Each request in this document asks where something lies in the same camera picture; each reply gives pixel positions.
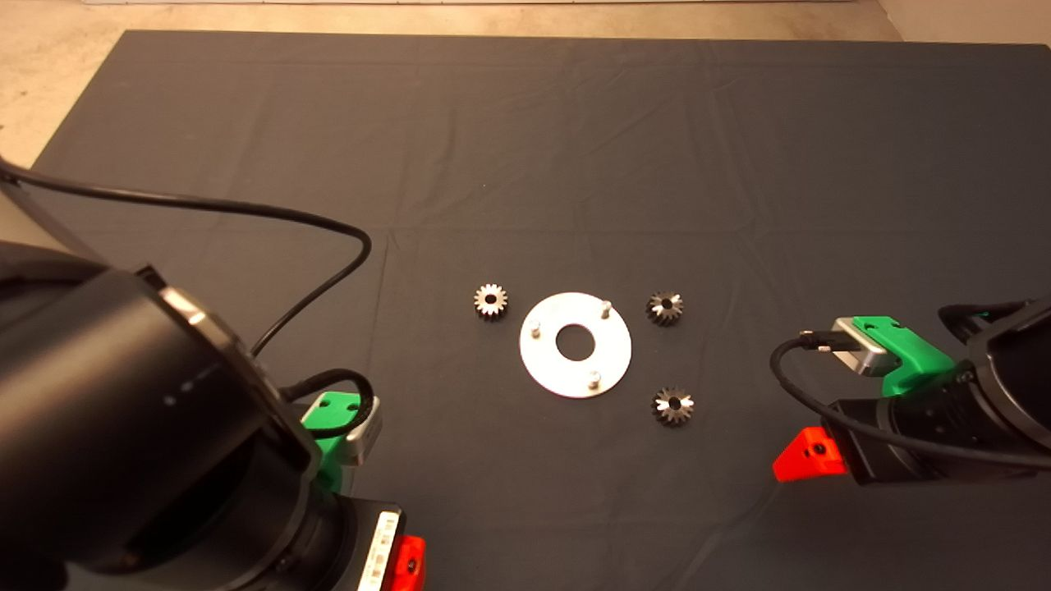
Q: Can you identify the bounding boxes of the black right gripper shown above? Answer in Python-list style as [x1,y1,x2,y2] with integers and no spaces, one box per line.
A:
[773,369,1035,485]

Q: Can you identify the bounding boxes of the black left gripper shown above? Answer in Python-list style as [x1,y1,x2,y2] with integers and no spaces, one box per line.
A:
[275,491,427,591]

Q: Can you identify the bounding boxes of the small steel planetary gear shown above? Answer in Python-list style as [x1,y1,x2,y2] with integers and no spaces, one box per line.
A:
[474,283,509,322]
[652,387,695,427]
[645,291,684,327]

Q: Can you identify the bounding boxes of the round metal carrier plate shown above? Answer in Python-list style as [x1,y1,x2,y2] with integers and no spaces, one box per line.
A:
[519,292,633,400]

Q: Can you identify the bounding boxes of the dark grey table cloth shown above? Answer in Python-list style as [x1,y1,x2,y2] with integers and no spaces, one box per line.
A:
[0,30,1051,591]

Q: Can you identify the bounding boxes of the silver right camera box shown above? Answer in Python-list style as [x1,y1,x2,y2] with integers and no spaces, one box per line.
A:
[831,318,889,377]

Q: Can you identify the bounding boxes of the silver camera box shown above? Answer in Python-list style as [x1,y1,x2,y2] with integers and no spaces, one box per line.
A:
[341,396,383,467]
[831,318,889,377]

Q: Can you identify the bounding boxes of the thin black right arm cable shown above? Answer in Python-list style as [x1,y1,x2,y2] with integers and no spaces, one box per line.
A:
[769,330,1051,473]

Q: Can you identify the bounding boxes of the silver left camera box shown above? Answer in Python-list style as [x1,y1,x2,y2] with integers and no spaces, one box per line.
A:
[341,396,383,467]

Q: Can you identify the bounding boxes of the green right camera mount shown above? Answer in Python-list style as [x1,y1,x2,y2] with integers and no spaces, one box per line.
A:
[851,316,957,401]

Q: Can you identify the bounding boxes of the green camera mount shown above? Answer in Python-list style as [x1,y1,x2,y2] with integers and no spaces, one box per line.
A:
[851,316,957,401]
[301,392,364,493]

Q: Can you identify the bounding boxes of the green left camera mount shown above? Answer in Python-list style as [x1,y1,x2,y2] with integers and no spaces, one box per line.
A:
[301,392,364,493]

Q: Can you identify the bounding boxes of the braided black cable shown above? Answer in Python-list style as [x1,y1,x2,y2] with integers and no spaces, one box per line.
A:
[279,369,380,440]

